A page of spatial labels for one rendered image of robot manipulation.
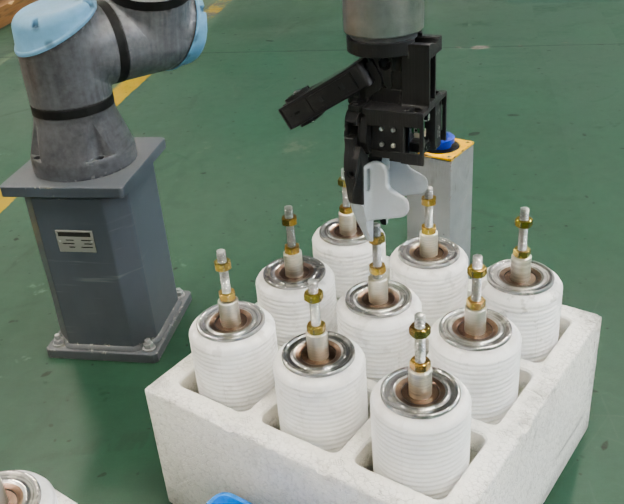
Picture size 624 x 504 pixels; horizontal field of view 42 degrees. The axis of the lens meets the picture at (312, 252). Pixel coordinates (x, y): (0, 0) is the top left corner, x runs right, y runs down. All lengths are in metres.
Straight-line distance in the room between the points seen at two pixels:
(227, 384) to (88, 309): 0.44
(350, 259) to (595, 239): 0.67
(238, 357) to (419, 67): 0.35
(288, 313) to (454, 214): 0.32
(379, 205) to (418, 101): 0.12
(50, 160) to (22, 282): 0.45
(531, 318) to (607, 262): 0.59
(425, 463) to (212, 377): 0.26
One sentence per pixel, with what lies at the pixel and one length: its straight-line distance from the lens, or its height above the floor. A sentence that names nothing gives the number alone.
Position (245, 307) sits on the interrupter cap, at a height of 0.25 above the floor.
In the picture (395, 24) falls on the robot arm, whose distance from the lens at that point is 0.75.
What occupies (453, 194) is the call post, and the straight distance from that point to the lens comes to 1.13.
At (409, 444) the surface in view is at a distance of 0.77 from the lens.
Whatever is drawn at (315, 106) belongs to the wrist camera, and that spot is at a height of 0.48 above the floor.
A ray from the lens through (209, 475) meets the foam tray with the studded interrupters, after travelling 0.96.
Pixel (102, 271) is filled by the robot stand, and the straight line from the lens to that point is 1.24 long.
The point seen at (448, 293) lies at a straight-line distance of 0.98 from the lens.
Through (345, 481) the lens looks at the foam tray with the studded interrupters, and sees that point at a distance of 0.80.
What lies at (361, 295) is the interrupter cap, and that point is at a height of 0.25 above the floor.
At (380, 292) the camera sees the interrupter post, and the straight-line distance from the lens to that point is 0.90.
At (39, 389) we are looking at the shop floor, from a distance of 1.30.
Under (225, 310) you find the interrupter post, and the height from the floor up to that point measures 0.27.
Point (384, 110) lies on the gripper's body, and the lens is 0.77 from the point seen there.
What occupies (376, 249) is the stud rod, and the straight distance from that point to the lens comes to 0.88.
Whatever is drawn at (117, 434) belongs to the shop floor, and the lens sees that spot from 1.18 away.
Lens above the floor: 0.75
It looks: 30 degrees down
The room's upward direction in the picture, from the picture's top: 5 degrees counter-clockwise
